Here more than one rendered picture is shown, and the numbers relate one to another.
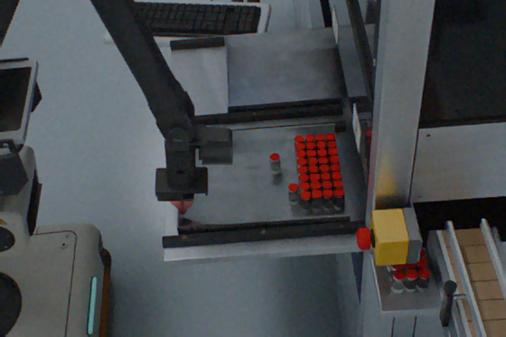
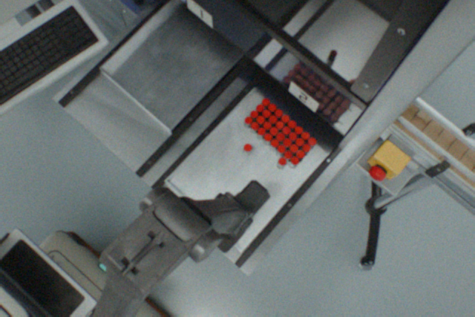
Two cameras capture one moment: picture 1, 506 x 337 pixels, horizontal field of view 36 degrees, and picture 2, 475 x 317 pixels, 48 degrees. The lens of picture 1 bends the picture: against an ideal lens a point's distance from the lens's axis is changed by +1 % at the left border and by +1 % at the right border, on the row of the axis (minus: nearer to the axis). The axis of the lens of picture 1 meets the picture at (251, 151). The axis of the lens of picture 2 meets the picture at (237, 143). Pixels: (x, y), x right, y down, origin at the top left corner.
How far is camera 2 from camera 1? 0.95 m
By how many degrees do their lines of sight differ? 36
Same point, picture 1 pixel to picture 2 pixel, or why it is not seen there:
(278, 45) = (140, 41)
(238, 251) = (284, 229)
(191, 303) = not seen: hidden behind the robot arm
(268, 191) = (259, 171)
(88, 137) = not seen: outside the picture
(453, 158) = not seen: hidden behind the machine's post
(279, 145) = (228, 129)
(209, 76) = (119, 109)
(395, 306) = (398, 186)
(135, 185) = (26, 167)
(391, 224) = (393, 156)
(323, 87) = (208, 57)
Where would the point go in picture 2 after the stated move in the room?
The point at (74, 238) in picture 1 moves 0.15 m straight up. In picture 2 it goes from (59, 254) to (45, 252)
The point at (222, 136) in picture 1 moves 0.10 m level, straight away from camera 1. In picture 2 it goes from (259, 191) to (222, 163)
